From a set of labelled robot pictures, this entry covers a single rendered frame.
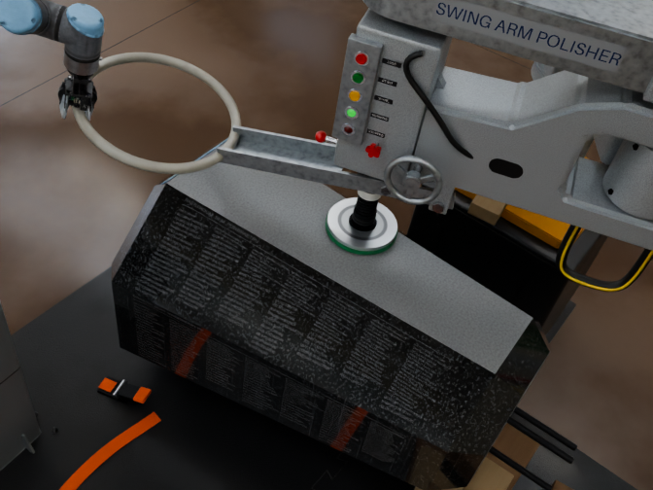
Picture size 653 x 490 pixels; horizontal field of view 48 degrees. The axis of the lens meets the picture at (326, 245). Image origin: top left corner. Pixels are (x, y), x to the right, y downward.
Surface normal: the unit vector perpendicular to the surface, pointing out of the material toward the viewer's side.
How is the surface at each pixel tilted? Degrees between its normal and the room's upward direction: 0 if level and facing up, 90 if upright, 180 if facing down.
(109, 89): 0
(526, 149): 90
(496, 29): 90
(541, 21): 90
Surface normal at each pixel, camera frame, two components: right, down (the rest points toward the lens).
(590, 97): -0.22, -0.75
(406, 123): -0.32, 0.66
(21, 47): 0.13, -0.68
